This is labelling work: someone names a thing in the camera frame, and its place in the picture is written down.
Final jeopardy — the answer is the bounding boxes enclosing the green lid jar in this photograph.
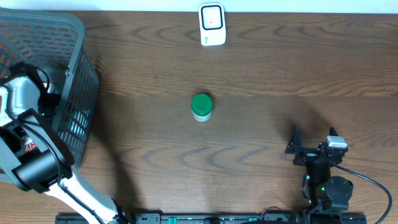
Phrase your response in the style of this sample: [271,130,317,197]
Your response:
[191,94,213,122]

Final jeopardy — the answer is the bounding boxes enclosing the left black cable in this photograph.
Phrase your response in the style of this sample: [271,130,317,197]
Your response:
[6,67,106,224]

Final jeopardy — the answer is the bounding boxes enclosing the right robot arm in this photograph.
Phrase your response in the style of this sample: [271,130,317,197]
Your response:
[285,126,353,223]

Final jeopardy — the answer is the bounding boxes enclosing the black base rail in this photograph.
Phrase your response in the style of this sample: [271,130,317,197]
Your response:
[55,212,368,224]

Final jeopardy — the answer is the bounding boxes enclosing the white barcode scanner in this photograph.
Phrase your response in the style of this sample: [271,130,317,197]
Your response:
[198,2,226,47]

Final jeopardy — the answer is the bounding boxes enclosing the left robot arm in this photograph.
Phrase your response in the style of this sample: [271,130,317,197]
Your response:
[1,62,135,223]

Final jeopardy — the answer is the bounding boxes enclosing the grey plastic shopping basket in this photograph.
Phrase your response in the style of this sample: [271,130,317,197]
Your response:
[1,8,99,168]

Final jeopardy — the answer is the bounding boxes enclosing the teal wet wipes pack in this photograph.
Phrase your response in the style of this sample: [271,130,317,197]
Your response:
[66,110,90,138]

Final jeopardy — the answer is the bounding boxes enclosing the red Top snack bag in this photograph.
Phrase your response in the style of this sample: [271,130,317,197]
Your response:
[24,138,37,153]

